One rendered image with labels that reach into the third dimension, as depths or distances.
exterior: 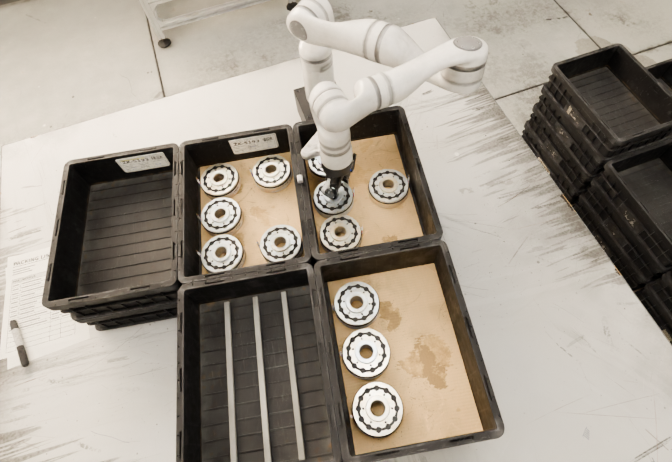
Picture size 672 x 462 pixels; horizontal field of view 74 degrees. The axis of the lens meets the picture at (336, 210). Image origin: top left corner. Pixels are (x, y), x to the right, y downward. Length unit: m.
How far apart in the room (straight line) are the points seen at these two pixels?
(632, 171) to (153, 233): 1.69
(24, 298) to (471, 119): 1.42
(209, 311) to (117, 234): 0.34
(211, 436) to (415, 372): 0.44
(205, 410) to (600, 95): 1.74
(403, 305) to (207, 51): 2.24
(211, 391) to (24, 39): 2.94
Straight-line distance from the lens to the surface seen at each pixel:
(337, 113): 0.86
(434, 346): 1.04
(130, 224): 1.29
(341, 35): 1.13
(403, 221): 1.14
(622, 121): 2.00
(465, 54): 0.99
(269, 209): 1.18
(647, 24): 3.32
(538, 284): 1.29
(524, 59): 2.84
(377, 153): 1.25
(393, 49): 1.07
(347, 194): 1.14
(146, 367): 1.28
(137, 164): 1.31
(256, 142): 1.23
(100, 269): 1.27
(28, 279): 1.54
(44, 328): 1.45
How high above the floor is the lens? 1.84
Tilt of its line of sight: 61 degrees down
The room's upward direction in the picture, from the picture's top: 7 degrees counter-clockwise
